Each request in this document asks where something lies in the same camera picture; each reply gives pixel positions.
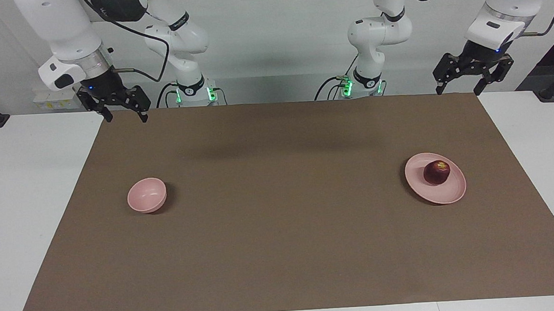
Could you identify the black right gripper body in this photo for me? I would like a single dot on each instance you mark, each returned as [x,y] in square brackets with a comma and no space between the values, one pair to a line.
[105,86]

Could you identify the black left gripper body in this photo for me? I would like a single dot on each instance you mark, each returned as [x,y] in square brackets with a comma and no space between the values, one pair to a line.
[480,55]

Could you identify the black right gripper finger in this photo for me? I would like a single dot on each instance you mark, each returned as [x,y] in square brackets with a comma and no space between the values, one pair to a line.
[139,100]
[89,101]

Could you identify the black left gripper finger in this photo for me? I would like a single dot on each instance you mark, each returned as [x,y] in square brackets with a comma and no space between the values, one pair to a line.
[448,68]
[502,68]

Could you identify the dark red apple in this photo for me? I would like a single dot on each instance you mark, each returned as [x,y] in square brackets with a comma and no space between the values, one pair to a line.
[437,173]

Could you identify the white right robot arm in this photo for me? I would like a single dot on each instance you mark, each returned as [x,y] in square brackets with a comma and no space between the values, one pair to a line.
[61,24]

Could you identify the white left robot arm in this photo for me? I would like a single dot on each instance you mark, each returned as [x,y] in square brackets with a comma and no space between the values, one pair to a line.
[379,31]

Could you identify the pink bowl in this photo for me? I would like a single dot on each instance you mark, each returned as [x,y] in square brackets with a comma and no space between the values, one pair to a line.
[146,195]

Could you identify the pink plate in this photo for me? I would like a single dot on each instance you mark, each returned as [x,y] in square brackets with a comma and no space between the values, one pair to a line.
[445,193]

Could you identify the brown table mat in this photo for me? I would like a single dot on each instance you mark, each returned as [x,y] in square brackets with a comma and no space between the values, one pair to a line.
[285,221]

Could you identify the white wall socket strip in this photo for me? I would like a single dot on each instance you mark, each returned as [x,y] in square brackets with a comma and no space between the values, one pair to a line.
[53,100]

